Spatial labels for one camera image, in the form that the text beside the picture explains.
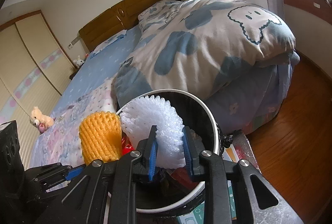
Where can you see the red snack packet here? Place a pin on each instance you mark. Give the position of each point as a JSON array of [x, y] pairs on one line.
[[126, 145]]

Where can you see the wooden headboard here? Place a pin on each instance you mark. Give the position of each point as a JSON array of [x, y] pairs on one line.
[[122, 16]]

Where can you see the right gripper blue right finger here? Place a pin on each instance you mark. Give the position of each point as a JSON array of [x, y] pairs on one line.
[[188, 149]]

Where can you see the orange foam fruit net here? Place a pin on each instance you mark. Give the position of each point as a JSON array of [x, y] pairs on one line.
[[101, 137]]

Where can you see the beige sliding wardrobe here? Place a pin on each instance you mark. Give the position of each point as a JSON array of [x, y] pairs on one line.
[[34, 72]]

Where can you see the blue white cartoon duvet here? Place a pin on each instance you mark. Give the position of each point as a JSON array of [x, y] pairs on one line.
[[200, 46]]

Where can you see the white rabbit plush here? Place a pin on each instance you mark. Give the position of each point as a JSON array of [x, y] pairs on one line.
[[78, 62]]

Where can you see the floral pink blue quilt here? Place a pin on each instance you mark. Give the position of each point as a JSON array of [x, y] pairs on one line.
[[61, 142]]

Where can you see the white round trash bin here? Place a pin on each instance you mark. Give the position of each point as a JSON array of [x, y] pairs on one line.
[[173, 193]]

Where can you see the blue bed sheet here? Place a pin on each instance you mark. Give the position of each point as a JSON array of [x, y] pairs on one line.
[[98, 68]]

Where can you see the dark wooden nightstand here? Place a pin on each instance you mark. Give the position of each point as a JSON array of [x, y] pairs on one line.
[[73, 74]]

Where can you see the light blue pillow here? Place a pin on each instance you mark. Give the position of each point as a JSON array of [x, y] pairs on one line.
[[109, 41]]

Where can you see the beige teddy bear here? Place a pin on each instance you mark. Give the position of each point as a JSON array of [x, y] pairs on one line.
[[40, 121]]

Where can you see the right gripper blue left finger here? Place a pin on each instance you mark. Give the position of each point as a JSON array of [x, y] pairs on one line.
[[153, 146]]

